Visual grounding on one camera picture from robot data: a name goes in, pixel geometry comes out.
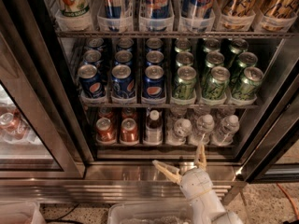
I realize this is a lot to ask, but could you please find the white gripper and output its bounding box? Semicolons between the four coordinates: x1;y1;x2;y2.
152;145;226;224

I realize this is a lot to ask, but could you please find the clear water bottle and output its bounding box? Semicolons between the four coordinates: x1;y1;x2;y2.
166;119;192;146
211;115;239;147
188;114;215;146

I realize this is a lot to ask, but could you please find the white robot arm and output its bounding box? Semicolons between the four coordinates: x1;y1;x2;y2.
152;145;243;224

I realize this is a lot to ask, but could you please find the dark drink bottle white cap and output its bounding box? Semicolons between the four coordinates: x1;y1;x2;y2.
144;110;163;146

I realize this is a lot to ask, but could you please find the fridge right door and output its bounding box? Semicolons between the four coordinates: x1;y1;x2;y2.
238;77;299;183

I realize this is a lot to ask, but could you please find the steel fridge left door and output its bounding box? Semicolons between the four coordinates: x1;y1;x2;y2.
0;0;85;179

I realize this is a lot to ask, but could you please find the red soda can front right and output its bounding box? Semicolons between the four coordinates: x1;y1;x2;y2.
120;119;138;145

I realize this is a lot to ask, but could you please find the red soda can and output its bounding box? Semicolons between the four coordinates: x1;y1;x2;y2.
120;119;138;145
96;118;116;145

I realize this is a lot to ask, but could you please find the clear plastic bin centre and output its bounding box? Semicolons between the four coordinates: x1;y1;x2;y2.
107;200;210;224

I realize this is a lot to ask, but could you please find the clear plastic bin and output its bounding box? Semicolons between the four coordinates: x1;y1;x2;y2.
107;200;210;224
0;202;47;224

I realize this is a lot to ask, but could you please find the green soda can front left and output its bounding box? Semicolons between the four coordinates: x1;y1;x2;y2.
170;66;196;105

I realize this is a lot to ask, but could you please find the green soda can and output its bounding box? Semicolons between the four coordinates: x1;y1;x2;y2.
201;65;230;105
170;66;196;105
230;66;263;105

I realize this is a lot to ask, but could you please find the green soda can front middle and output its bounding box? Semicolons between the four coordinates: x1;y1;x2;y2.
201;65;230;105

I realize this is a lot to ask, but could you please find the red soda can front left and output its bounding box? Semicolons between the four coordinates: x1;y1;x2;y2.
96;118;116;145

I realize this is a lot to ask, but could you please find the blue pepsi can front right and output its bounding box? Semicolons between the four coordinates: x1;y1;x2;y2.
141;65;166;105

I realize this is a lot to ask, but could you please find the blue pepsi can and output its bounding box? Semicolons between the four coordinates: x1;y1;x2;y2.
78;64;106;98
141;65;166;105
111;64;135;99

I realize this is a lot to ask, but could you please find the green soda can front right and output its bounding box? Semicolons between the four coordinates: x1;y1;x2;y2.
230;66;263;105

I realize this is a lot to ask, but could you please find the blue pepsi can front middle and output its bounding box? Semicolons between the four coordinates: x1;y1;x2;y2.
111;64;135;99

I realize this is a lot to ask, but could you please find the blue pepsi can front left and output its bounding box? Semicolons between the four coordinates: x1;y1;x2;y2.
78;64;106;98

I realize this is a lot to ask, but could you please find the red bull can right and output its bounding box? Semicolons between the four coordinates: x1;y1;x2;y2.
181;0;214;32

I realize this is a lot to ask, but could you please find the red bull can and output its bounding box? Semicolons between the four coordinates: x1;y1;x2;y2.
145;0;169;32
101;0;130;32
181;0;214;32

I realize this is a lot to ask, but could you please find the gold can left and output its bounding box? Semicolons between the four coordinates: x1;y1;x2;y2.
217;0;256;31

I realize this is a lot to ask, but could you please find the gold can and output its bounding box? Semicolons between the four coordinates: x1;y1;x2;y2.
254;0;299;33
217;0;256;31

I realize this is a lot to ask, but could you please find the red bull can middle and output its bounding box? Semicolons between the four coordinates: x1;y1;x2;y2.
145;0;169;32

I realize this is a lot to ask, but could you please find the clear plastic bin left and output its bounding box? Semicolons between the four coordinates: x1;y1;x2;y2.
0;202;47;224

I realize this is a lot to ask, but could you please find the red bull can left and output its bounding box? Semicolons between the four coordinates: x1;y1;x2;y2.
101;0;130;32

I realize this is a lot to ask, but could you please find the gold can right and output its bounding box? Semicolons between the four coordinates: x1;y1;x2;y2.
254;0;299;33

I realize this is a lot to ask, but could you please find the white 7up can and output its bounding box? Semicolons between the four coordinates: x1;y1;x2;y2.
55;0;92;31

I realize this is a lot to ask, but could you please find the orange cable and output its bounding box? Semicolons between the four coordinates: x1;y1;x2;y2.
276;183;299;220

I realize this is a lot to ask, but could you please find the black cable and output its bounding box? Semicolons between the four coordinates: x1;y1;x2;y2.
45;203;85;224

